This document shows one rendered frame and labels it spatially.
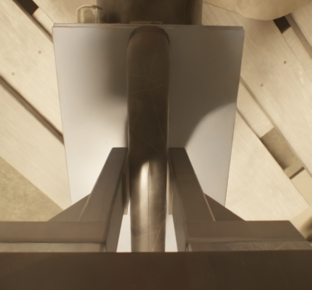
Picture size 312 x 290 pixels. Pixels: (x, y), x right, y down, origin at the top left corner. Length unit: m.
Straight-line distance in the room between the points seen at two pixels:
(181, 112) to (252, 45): 0.31
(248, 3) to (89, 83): 0.32
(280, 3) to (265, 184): 0.35
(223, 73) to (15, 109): 0.38
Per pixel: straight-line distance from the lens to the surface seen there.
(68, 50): 0.18
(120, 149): 0.15
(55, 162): 0.48
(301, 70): 0.51
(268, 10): 0.44
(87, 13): 0.20
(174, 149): 0.15
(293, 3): 0.48
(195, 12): 0.22
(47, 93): 0.47
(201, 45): 0.18
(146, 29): 0.17
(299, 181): 0.76
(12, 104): 0.48
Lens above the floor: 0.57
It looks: 73 degrees down
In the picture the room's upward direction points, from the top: 176 degrees clockwise
